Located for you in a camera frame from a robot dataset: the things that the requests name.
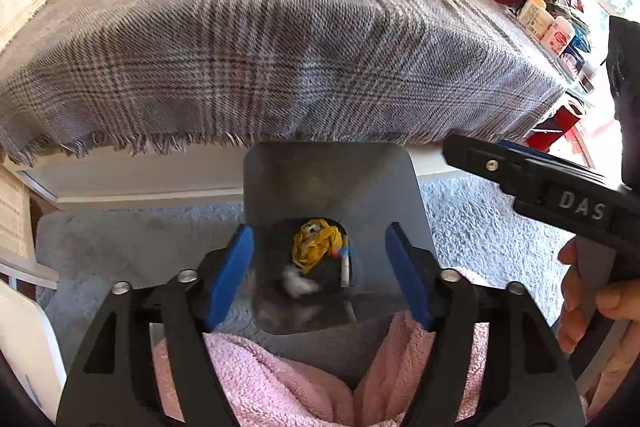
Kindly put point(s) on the white tissue wad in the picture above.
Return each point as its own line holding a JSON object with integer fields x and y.
{"x": 297, "y": 284}

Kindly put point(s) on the white jar red label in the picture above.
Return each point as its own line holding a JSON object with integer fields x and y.
{"x": 557, "y": 37}

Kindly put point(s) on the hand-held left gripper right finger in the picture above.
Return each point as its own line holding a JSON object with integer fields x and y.
{"x": 407, "y": 277}

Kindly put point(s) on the person's right hand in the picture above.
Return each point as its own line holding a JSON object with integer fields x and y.
{"x": 620, "y": 302}

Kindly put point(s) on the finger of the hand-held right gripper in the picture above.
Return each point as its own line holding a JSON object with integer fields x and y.
{"x": 480, "y": 159}
{"x": 560, "y": 159}

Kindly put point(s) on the pink fleece clothing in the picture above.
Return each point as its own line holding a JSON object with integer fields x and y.
{"x": 280, "y": 387}

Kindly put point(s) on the grey metal bin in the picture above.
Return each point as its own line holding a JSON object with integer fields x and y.
{"x": 325, "y": 177}

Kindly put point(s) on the white plastic tube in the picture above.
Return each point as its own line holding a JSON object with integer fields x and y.
{"x": 345, "y": 274}

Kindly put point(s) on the grey plaid cloth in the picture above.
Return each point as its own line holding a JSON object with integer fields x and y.
{"x": 250, "y": 57}

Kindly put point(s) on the yellow crumpled wrapper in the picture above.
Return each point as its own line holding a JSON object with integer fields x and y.
{"x": 312, "y": 247}

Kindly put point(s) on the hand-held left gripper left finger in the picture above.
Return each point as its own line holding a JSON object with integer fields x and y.
{"x": 230, "y": 277}

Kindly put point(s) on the red stool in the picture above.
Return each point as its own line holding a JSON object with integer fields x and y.
{"x": 557, "y": 122}

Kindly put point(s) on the white board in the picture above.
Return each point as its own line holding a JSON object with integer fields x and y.
{"x": 25, "y": 347}

